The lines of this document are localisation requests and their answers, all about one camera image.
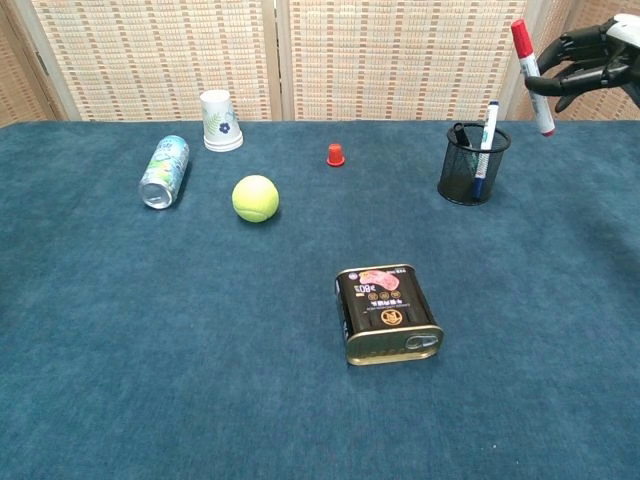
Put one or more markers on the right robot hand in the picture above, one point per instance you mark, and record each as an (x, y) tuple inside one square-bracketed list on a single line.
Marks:
[(585, 65)]

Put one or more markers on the red whiteboard marker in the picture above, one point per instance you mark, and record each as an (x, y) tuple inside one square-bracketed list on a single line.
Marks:
[(532, 77)]

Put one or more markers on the blue whiteboard marker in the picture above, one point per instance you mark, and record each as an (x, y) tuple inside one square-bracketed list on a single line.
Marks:
[(484, 150)]

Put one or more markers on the black marker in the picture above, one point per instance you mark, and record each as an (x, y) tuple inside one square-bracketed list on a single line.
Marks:
[(461, 135)]

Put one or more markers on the black mesh pen holder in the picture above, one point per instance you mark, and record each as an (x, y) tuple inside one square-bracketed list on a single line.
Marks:
[(474, 165)]

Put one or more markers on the bamboo folding screen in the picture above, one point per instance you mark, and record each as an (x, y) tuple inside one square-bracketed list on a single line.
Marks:
[(320, 57)]

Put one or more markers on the small red cap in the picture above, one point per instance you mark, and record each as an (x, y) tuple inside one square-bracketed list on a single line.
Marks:
[(335, 154)]

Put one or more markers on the black luncheon meat tin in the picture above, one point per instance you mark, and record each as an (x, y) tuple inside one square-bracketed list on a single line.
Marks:
[(387, 312)]

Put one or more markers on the yellow tennis ball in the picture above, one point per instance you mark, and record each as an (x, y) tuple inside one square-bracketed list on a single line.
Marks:
[(255, 198)]

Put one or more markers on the white paper cup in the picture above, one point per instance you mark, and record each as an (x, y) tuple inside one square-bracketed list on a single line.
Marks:
[(220, 122)]

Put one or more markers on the blue table cloth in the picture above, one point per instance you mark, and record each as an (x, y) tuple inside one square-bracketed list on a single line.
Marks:
[(250, 325)]

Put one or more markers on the light blue drink can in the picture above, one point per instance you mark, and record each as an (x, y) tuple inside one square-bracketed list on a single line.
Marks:
[(165, 171)]

